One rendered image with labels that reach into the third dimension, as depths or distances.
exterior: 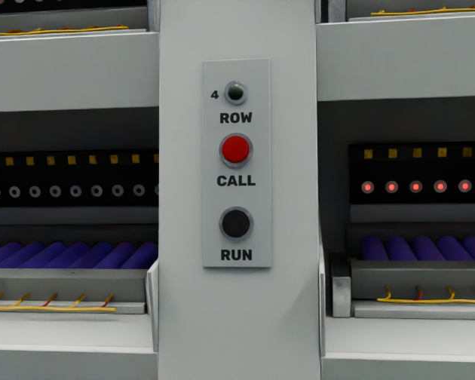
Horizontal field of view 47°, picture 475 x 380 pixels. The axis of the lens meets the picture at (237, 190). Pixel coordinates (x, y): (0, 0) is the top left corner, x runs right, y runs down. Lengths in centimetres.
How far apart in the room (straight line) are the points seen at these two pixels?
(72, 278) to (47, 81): 13
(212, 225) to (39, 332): 14
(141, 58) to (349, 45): 13
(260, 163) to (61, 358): 17
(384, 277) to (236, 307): 12
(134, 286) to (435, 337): 20
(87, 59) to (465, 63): 23
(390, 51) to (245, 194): 12
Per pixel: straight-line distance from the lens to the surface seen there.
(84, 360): 35
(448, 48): 34
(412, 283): 39
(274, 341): 32
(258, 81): 32
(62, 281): 40
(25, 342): 37
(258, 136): 32
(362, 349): 33
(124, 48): 35
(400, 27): 34
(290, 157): 32
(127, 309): 39
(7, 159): 56
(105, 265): 43
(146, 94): 35
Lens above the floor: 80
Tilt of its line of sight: 4 degrees up
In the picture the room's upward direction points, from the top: straight up
